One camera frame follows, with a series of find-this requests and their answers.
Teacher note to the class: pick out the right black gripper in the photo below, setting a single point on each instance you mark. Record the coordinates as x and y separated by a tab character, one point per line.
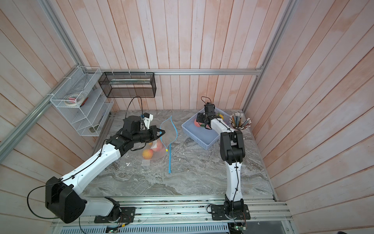
199	117

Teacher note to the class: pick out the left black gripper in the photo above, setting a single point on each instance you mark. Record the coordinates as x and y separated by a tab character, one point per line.
154	135

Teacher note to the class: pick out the orange pink toy peach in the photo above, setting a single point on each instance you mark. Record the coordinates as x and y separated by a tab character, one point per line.
147	154

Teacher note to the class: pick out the clear zip-top bag blue zipper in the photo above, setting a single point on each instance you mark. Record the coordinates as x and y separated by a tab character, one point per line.
167	139

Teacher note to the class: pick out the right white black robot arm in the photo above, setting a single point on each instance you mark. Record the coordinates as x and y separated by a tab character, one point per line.
232	152

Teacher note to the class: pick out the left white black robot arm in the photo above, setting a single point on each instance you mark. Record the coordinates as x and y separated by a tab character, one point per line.
63	195

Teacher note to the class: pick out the pink peach basket centre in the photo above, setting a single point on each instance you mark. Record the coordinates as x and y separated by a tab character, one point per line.
198	124

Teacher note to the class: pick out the bundle of pens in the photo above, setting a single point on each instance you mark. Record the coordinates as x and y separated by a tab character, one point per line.
238	120

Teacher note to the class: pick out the tape roll on shelf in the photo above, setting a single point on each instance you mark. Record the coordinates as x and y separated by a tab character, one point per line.
74	100

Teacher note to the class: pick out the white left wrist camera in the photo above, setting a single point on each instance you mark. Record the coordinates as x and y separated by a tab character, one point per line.
147	119

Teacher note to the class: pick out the black mesh wall basket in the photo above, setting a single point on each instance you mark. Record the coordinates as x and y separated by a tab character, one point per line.
128	84

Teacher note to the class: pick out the white wire shelf rack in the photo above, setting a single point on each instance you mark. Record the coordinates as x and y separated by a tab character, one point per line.
89	118

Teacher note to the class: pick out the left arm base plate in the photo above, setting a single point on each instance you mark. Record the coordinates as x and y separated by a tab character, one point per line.
121	214

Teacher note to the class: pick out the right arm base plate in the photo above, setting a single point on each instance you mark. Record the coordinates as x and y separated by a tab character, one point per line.
220	212

